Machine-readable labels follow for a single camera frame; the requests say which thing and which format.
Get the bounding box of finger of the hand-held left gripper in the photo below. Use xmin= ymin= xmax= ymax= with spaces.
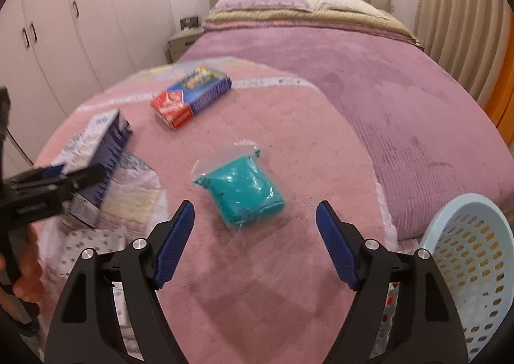
xmin=40 ymin=163 xmax=107 ymax=204

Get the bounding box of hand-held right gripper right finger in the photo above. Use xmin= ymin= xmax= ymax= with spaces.
xmin=315 ymin=200 xmax=470 ymax=364

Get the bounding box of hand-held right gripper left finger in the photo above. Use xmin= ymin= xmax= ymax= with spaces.
xmin=45 ymin=200 xmax=196 ymax=364

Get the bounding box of blue and white carton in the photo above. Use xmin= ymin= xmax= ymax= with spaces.
xmin=52 ymin=109 xmax=133 ymax=228

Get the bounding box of teal packet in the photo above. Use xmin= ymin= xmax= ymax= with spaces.
xmin=192 ymin=143 xmax=287 ymax=234

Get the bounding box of light blue plastic basket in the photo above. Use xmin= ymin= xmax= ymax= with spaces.
xmin=418 ymin=193 xmax=510 ymax=360

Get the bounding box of person's left hand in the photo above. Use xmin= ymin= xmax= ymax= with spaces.
xmin=0 ymin=223 xmax=45 ymax=304

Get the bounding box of red and blue printed box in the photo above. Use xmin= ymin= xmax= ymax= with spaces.
xmin=150 ymin=66 xmax=233 ymax=131

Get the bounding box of white wardrobe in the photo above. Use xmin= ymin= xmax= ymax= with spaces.
xmin=0 ymin=0 xmax=177 ymax=172

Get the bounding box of bed with purple cover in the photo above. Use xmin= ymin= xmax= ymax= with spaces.
xmin=177 ymin=22 xmax=510 ymax=240

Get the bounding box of beige nightstand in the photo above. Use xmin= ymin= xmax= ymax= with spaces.
xmin=166 ymin=27 xmax=205 ymax=64

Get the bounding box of orange curtain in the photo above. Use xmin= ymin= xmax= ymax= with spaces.
xmin=484 ymin=79 xmax=514 ymax=136

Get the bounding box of folded beige quilt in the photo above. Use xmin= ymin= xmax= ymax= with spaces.
xmin=203 ymin=8 xmax=424 ymax=51

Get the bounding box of white pillow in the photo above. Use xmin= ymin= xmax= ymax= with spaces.
xmin=301 ymin=0 xmax=388 ymax=15

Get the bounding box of purple pillow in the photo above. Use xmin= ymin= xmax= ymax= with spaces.
xmin=211 ymin=0 xmax=312 ymax=13

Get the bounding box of beige curtain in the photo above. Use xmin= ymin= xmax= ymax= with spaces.
xmin=413 ymin=0 xmax=514 ymax=100

